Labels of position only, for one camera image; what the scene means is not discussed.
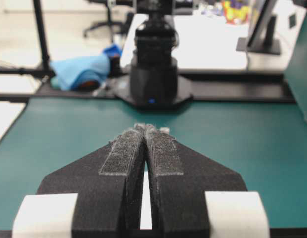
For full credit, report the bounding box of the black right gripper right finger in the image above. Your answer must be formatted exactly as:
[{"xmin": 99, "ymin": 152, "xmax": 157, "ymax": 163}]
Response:
[{"xmin": 144, "ymin": 123, "xmax": 270, "ymax": 238}]

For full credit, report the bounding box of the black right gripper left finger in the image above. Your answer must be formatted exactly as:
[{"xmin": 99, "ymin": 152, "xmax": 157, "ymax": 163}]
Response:
[{"xmin": 11, "ymin": 123, "xmax": 147, "ymax": 238}]

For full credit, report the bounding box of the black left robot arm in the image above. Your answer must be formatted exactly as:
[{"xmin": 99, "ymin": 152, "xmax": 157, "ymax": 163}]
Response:
[{"xmin": 114, "ymin": 0, "xmax": 192, "ymax": 109}]

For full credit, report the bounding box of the blue cloth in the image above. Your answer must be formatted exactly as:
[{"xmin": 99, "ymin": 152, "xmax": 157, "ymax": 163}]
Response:
[{"xmin": 50, "ymin": 44, "xmax": 122, "ymax": 91}]

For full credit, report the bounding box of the black office chair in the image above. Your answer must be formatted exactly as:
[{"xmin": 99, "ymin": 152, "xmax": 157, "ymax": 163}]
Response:
[{"xmin": 83, "ymin": 0, "xmax": 134, "ymax": 42}]

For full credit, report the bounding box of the black monitor stand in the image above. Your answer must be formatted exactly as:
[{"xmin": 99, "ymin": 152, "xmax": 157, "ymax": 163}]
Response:
[{"xmin": 236, "ymin": 0, "xmax": 281, "ymax": 55}]

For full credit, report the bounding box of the colourful toy pile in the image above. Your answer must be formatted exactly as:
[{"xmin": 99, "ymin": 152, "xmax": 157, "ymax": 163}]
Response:
[{"xmin": 221, "ymin": 0, "xmax": 250, "ymax": 25}]

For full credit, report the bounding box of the black aluminium frame rail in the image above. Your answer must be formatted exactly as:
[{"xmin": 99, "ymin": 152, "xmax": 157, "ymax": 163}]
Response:
[{"xmin": 0, "ymin": 0, "xmax": 55, "ymax": 80}]

